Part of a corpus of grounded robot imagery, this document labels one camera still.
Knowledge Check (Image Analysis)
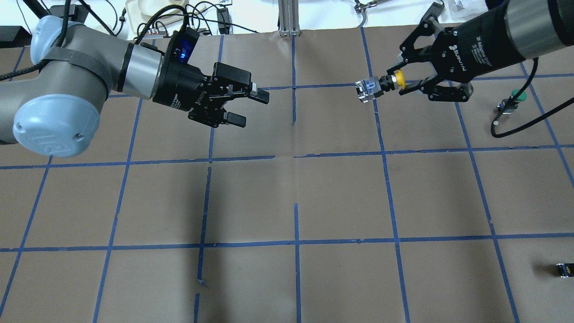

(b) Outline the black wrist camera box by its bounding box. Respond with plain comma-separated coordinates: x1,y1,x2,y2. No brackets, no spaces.
164,26,200,64

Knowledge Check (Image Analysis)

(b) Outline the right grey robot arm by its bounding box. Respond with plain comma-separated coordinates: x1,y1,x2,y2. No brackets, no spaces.
378,0,574,102

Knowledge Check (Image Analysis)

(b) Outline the green push button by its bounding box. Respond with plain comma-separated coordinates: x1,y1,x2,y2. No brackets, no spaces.
492,89,527,126

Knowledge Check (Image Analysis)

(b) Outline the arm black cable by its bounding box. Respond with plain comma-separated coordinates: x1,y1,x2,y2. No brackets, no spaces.
0,0,193,81
491,57,545,138

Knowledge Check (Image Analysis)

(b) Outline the small black contact block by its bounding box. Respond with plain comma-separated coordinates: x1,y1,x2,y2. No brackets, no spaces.
555,262,574,278

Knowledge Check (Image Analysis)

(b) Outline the yellow push button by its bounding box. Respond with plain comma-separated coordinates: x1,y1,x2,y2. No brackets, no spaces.
354,69,406,104

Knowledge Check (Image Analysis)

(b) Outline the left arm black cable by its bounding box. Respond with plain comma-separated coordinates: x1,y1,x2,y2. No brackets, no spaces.
0,0,193,81

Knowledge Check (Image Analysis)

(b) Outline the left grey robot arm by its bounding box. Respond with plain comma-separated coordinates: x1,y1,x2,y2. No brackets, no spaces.
0,16,270,157

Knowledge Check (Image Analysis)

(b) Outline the beige tray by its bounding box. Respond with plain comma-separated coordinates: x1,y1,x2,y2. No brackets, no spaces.
125,0,189,33

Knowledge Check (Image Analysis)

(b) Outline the aluminium frame post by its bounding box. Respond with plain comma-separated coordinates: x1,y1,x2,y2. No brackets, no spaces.
278,0,301,37

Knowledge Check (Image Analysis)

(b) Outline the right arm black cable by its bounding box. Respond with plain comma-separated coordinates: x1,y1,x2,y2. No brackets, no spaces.
491,57,545,138

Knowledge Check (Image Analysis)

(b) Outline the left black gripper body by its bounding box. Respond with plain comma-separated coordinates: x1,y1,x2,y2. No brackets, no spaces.
152,63,252,127

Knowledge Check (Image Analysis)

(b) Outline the black cable bundle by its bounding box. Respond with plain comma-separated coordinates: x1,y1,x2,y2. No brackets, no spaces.
184,0,261,35

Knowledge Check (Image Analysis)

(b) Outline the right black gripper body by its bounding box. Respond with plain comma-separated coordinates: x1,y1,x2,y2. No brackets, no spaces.
399,9,524,102

